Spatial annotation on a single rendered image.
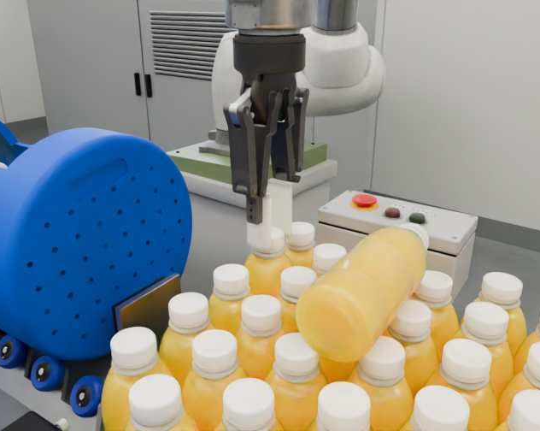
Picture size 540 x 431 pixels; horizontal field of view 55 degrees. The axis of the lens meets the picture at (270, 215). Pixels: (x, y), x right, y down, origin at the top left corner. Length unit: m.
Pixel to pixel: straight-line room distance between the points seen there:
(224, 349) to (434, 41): 2.98
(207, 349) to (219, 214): 0.76
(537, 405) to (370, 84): 0.89
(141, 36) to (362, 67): 1.87
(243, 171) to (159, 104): 2.36
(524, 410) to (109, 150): 0.48
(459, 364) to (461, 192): 2.96
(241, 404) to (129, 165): 0.35
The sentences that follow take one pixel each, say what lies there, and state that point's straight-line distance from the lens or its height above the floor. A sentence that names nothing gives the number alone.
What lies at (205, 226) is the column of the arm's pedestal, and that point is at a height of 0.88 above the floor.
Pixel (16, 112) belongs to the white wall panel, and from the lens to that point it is 6.31.
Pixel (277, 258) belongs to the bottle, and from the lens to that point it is 0.62.
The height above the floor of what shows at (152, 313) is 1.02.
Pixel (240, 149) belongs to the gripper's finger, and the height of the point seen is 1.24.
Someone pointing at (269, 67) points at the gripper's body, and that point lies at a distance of 0.53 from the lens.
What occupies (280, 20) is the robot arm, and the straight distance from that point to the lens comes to 0.52.
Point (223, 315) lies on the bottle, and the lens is 0.57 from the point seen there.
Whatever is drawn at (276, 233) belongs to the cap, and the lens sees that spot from 0.62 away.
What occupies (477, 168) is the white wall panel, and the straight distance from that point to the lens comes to 3.34.
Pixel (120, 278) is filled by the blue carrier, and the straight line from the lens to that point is 0.69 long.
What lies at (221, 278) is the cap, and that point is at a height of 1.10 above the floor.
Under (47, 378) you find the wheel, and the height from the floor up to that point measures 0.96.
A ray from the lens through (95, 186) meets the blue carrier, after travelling 0.63.
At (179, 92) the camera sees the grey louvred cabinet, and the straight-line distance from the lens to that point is 2.75.
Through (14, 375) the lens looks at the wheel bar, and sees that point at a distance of 0.77.
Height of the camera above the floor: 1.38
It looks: 23 degrees down
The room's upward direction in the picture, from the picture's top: straight up
